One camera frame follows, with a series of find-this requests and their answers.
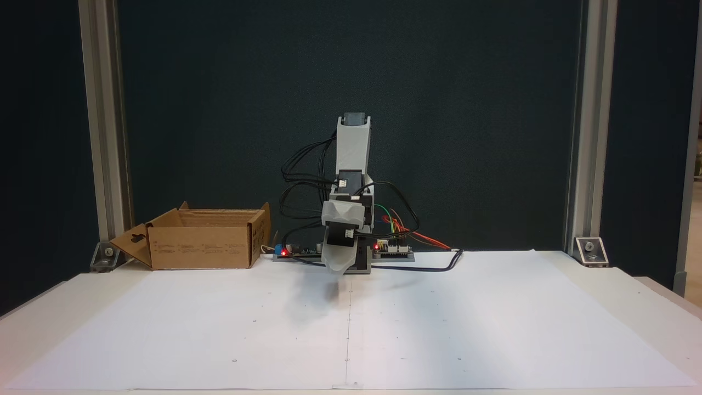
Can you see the brown cardboard box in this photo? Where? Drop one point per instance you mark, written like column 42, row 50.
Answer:
column 197, row 247

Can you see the blue circuit board red LED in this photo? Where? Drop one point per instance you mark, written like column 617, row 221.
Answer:
column 293, row 252

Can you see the aluminium frame post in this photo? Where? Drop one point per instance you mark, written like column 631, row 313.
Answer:
column 592, row 109
column 101, row 109

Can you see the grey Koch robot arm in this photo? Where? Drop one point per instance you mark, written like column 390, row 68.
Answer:
column 354, row 148

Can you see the metal corner bracket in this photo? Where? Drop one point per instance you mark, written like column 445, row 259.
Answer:
column 105, row 257
column 591, row 251

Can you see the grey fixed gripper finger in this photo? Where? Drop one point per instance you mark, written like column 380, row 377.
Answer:
column 339, row 258

